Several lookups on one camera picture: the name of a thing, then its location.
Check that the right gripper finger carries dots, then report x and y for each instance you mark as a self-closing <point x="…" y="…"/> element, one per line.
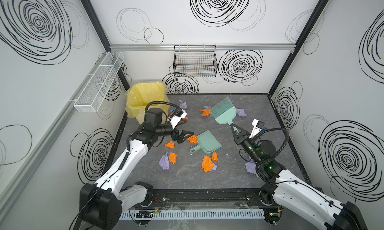
<point x="240" y="131"/>
<point x="234" y="130"/>

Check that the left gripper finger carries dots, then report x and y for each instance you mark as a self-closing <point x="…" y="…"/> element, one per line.
<point x="183" y="139"/>
<point x="187" y="133"/>

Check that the orange paper scrap beside purple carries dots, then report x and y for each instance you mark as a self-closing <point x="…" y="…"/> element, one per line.
<point x="173" y="158"/>

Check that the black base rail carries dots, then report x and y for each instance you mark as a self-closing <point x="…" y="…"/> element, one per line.
<point x="251" y="197"/>

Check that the purple paper scrap back left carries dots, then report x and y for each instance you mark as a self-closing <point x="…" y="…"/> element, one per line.
<point x="183" y="105"/>

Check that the white slotted cable duct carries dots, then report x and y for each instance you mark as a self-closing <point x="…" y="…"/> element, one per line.
<point x="214" y="214"/>

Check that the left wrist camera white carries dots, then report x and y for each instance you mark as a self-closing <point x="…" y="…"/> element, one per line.
<point x="176" y="117"/>

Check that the small orange scrap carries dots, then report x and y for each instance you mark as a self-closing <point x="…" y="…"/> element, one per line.
<point x="170" y="145"/>
<point x="214" y="157"/>

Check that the yellow plastic bin liner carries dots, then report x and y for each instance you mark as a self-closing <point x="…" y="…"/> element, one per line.
<point x="140" y="94"/>

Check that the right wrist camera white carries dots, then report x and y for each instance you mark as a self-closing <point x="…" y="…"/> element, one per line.
<point x="257" y="127"/>

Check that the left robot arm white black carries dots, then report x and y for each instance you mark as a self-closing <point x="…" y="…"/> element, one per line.
<point x="103" y="202"/>

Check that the orange paper scrap by dustpan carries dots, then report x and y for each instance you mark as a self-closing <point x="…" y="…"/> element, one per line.
<point x="193" y="139"/>

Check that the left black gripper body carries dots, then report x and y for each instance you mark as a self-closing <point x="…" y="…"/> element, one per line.
<point x="177" y="132"/>

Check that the large orange paper scrap front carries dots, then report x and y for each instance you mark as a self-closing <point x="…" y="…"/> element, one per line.
<point x="207" y="164"/>

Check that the mint green dustpan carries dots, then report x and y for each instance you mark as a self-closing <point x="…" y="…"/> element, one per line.
<point x="207" y="143"/>

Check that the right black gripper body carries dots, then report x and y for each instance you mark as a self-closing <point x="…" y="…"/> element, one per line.
<point x="240" y="137"/>

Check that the mint green hand brush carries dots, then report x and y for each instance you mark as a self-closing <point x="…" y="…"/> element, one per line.
<point x="224" y="112"/>

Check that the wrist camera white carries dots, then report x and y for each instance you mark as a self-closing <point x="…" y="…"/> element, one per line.
<point x="176" y="117"/>
<point x="257" y="127"/>

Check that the small orange scrap front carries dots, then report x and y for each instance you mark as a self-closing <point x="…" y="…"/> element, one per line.
<point x="214" y="157"/>

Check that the large purple paper scrap front right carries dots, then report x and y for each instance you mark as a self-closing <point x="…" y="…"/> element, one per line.
<point x="251" y="167"/>

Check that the black wire wall basket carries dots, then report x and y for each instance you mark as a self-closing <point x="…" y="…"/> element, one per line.
<point x="195" y="60"/>

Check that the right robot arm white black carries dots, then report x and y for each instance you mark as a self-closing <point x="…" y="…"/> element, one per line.
<point x="282" y="187"/>

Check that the purple paper scrap back right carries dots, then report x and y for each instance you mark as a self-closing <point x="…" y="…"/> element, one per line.
<point x="241" y="112"/>

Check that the cream trash bin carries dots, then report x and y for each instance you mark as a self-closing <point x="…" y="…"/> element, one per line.
<point x="141" y="117"/>

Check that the small orange scrap left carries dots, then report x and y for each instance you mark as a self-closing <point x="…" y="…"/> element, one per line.
<point x="170" y="145"/>

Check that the purple paper scrap front left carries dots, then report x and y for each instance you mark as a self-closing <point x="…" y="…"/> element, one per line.
<point x="164" y="162"/>

